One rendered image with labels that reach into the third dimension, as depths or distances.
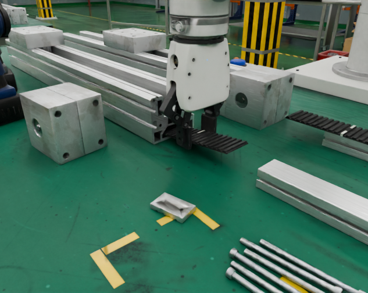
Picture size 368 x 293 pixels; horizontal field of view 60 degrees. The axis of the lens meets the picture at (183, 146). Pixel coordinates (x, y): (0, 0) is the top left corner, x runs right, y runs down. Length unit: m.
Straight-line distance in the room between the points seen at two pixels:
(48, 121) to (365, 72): 0.76
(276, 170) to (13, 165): 0.40
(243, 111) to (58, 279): 0.45
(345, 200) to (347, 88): 0.49
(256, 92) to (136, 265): 0.39
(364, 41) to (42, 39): 0.86
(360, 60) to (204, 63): 0.56
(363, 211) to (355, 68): 0.60
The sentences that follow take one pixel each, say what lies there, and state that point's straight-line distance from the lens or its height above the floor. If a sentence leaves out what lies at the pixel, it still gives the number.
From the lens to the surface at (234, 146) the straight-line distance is 0.49.
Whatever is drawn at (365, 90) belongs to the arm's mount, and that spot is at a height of 0.81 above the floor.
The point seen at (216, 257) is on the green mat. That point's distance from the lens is 0.36.
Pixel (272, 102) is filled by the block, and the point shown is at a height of 0.83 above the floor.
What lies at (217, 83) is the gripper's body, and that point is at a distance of 0.50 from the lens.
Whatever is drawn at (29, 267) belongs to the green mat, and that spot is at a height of 0.78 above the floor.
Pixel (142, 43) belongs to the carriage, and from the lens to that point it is 0.90.
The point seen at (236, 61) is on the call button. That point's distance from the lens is 0.86.
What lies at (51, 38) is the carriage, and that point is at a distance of 1.06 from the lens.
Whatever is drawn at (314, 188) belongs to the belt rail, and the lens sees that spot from 0.43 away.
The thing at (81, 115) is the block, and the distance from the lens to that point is 0.53.
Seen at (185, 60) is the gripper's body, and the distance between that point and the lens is 0.46.
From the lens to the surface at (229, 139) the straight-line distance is 0.51.
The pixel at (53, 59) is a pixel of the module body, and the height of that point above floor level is 0.86.
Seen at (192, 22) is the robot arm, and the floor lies 0.99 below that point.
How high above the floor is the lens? 1.04
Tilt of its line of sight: 28 degrees down
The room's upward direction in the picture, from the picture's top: straight up
